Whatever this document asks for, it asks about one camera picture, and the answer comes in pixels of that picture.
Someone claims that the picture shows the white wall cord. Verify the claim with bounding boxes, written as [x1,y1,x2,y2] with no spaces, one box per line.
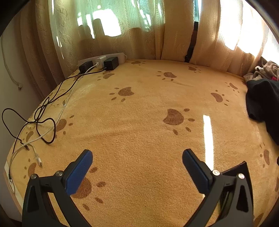
[1,36,23,91]

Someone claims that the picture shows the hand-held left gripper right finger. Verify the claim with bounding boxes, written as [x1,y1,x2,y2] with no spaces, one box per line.
[182,149,254,227]

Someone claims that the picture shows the white charger cable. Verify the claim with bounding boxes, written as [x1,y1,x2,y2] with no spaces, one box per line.
[7,62,101,193]

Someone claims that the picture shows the beige garment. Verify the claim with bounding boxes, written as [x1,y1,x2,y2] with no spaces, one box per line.
[243,61,279,83]

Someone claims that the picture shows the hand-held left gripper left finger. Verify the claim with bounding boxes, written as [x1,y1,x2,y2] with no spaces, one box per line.
[22,149,93,227]

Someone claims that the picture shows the yellow paw print blanket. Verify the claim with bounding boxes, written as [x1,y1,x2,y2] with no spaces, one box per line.
[4,59,279,227]

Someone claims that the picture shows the white power strip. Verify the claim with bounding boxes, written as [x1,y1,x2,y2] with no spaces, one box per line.
[78,52,127,68]

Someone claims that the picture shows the white charger plug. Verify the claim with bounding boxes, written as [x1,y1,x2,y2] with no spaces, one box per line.
[95,56,107,68]

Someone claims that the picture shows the dark navy knit garment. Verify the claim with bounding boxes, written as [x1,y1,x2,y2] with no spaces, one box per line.
[246,79,279,146]

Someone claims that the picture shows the black charger cable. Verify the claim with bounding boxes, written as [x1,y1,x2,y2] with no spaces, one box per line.
[2,69,105,175]

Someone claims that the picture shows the black power adapter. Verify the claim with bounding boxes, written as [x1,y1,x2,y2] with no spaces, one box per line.
[103,57,119,71]
[79,61,93,74]

